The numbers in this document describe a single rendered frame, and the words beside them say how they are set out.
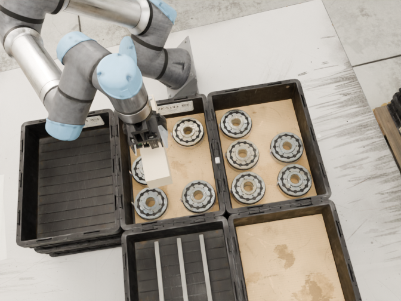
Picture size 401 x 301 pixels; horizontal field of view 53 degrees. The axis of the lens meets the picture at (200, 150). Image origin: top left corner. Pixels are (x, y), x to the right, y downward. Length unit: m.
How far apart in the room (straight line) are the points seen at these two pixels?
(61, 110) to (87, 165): 0.53
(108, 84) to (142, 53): 0.65
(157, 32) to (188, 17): 1.37
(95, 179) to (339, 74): 0.98
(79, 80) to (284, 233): 0.74
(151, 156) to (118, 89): 0.32
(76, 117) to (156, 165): 0.25
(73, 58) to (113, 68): 0.11
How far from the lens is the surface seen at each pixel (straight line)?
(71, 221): 1.33
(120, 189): 1.20
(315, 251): 1.24
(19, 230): 1.28
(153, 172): 1.01
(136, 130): 0.86
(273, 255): 1.22
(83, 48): 0.82
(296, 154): 1.29
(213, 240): 1.23
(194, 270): 1.22
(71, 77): 0.83
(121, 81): 0.73
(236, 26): 1.74
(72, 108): 0.86
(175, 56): 1.45
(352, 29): 2.72
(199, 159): 1.30
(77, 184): 1.36
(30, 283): 1.49
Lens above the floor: 2.03
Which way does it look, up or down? 67 degrees down
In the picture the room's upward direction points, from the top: 11 degrees counter-clockwise
